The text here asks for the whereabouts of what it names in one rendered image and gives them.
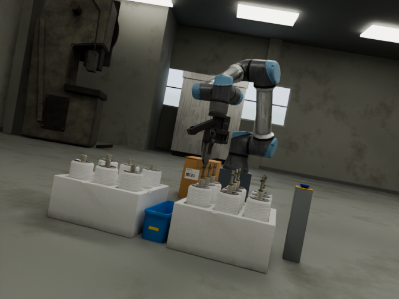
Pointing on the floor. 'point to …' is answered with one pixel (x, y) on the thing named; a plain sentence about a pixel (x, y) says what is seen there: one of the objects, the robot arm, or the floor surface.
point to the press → (69, 70)
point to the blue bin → (158, 222)
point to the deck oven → (189, 107)
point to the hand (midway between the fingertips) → (203, 161)
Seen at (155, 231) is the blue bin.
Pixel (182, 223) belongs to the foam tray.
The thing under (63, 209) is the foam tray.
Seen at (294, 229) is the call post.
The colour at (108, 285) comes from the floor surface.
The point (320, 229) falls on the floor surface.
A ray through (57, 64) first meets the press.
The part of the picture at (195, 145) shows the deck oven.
